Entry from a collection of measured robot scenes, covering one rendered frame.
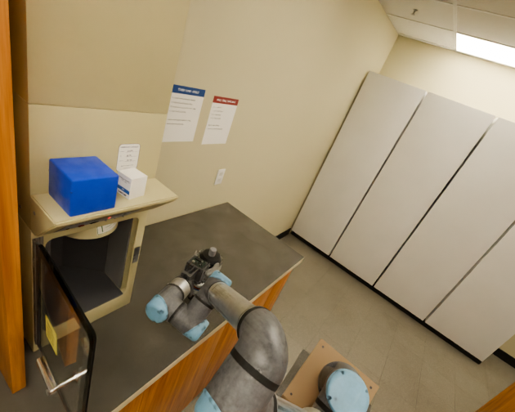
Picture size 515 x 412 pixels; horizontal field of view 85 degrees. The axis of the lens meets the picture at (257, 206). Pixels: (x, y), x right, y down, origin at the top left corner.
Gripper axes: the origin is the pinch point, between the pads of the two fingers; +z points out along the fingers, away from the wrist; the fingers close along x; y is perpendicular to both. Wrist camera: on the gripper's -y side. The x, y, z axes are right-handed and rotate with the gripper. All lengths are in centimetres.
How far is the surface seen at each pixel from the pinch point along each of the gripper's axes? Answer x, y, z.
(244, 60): 40, 74, 66
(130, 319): 13.2, -20.1, -26.4
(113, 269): 27.5, -6.8, -22.3
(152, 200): 10, 37, -32
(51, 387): 3, 7, -65
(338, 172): -35, -6, 254
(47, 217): 19, 36, -54
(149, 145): 20, 48, -25
